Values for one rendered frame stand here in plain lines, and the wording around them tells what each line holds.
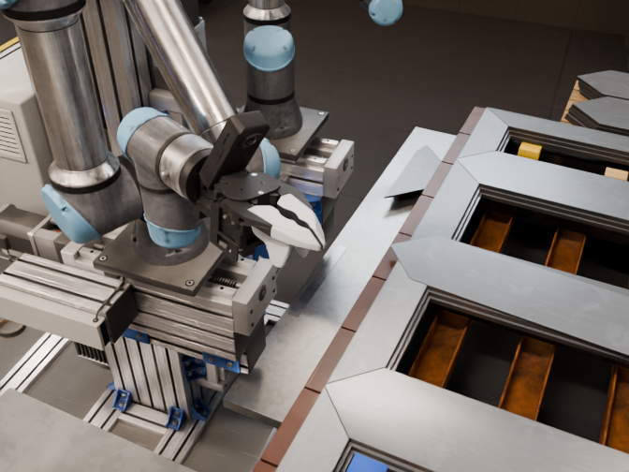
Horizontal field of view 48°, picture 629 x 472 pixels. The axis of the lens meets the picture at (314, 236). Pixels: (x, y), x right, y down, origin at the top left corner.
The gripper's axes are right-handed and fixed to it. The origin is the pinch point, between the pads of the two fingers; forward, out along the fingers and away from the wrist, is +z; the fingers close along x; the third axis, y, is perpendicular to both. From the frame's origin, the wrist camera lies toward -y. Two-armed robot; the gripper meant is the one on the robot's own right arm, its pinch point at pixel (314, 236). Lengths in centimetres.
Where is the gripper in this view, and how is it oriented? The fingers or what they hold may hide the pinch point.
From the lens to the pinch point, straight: 74.9
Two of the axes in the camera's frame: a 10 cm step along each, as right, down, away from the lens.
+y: -1.0, 8.3, 5.5
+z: 6.8, 4.6, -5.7
